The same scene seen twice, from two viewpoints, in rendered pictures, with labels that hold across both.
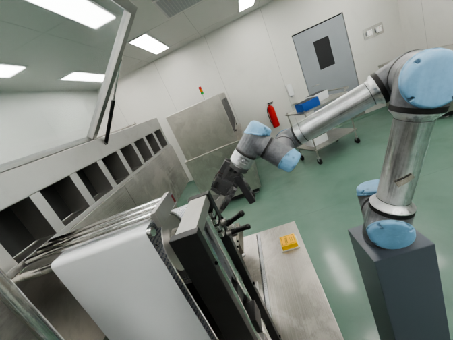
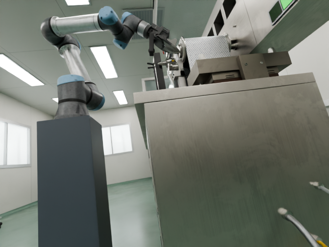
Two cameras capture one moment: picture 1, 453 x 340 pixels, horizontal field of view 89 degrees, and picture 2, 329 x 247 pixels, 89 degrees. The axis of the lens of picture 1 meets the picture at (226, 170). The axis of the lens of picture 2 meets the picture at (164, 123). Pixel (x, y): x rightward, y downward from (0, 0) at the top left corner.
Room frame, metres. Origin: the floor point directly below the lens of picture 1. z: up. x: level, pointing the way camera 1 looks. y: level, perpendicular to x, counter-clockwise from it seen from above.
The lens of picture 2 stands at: (1.53, -0.28, 0.68)
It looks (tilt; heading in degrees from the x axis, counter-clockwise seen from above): 11 degrees up; 162
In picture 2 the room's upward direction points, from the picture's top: 9 degrees counter-clockwise
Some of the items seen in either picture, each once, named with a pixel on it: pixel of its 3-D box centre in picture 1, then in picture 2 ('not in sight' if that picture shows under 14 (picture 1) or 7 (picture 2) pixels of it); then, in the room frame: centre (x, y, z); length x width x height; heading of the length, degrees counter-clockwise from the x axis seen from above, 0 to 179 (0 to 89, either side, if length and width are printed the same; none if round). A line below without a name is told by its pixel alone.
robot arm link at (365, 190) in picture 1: (377, 200); (73, 90); (0.70, -0.45, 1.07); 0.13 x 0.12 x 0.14; 151
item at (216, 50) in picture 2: not in sight; (210, 59); (0.85, 0.24, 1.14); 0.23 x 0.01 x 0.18; 80
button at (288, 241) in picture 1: (288, 241); not in sight; (0.88, -0.12, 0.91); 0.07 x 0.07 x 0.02; 80
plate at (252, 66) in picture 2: not in sight; (253, 67); (1.07, 0.26, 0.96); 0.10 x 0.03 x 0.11; 80
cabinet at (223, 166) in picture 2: not in sight; (183, 179); (-0.15, 0.36, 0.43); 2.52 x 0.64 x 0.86; 170
